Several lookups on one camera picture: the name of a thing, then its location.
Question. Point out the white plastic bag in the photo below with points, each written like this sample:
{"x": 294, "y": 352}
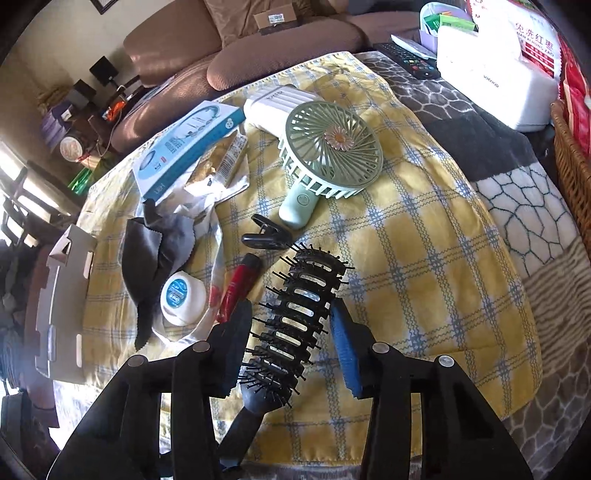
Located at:
{"x": 217, "y": 221}

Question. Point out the red snack bag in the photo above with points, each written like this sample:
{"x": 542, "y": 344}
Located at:
{"x": 577, "y": 92}

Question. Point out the blue and white flat box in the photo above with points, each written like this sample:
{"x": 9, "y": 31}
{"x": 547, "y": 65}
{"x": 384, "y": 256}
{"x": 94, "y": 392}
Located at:
{"x": 180, "y": 147}

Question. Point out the gold snack packet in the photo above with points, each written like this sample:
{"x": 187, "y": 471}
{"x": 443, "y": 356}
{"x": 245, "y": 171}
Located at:
{"x": 221, "y": 157}

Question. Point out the black hairbrush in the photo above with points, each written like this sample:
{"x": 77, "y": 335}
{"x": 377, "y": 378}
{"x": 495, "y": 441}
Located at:
{"x": 295, "y": 318}

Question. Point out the brown sofa cushion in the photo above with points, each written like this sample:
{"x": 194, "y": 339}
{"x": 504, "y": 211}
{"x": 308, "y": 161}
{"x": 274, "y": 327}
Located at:
{"x": 226, "y": 18}

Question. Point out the brown sofa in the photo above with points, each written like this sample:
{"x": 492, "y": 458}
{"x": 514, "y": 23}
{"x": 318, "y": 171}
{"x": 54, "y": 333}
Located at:
{"x": 277, "y": 50}

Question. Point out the grey cleaning cloth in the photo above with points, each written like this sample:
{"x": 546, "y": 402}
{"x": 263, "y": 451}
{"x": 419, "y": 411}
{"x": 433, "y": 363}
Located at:
{"x": 147, "y": 258}

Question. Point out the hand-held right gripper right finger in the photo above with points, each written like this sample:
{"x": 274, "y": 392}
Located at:
{"x": 346, "y": 355}

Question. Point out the yellow plaid cloth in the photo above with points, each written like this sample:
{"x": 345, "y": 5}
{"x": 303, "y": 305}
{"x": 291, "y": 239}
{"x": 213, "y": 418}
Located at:
{"x": 415, "y": 258}

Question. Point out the round tin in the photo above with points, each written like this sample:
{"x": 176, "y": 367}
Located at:
{"x": 74, "y": 148}

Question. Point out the white ribbed power bank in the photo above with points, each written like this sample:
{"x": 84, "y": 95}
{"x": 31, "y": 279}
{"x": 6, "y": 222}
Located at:
{"x": 272, "y": 110}

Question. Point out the white tissue box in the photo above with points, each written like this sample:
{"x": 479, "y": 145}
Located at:
{"x": 489, "y": 78}

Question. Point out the red lip balm tube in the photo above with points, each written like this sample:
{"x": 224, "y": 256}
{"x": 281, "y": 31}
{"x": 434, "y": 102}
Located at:
{"x": 238, "y": 286}

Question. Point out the black clip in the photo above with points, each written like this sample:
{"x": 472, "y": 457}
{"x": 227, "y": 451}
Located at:
{"x": 265, "y": 239}

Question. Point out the dark picture frame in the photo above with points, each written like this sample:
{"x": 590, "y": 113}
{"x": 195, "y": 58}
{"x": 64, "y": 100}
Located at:
{"x": 102, "y": 5}

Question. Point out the white bag with red print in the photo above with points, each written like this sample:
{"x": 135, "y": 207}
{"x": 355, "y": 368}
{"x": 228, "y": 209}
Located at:
{"x": 521, "y": 32}

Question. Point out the green handheld fan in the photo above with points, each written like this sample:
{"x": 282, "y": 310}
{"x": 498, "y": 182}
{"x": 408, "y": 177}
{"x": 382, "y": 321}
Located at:
{"x": 334, "y": 147}

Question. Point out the green plastic bag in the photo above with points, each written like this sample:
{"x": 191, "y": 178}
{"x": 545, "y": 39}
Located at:
{"x": 82, "y": 180}

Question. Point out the purple storage container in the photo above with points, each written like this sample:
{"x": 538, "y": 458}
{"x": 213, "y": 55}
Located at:
{"x": 431, "y": 27}

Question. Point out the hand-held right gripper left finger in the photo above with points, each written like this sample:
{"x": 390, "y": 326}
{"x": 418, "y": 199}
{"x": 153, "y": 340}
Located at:
{"x": 231, "y": 350}

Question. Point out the wicker basket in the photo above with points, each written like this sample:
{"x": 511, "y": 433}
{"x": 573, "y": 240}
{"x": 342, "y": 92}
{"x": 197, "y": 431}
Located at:
{"x": 572, "y": 166}

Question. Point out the small cardboard box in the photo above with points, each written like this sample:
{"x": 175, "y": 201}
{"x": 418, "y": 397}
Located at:
{"x": 277, "y": 18}

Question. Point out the round white dental floss case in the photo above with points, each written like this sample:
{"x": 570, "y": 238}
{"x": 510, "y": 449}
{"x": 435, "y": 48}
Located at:
{"x": 182, "y": 297}

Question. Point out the blue and white booklet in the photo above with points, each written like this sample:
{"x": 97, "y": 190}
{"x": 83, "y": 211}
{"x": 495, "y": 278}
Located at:
{"x": 157, "y": 90}

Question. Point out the stack of blue boxes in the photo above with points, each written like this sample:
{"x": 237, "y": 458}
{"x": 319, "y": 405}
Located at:
{"x": 57, "y": 124}

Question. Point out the black speaker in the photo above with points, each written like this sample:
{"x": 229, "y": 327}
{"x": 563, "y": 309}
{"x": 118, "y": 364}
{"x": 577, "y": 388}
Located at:
{"x": 102, "y": 71}
{"x": 82, "y": 92}

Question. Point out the white remote control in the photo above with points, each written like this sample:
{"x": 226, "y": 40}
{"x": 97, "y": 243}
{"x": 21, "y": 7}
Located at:
{"x": 411, "y": 45}

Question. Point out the black remote control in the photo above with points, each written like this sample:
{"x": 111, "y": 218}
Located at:
{"x": 406, "y": 60}

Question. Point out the white cardboard tray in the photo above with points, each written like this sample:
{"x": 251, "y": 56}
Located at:
{"x": 62, "y": 295}

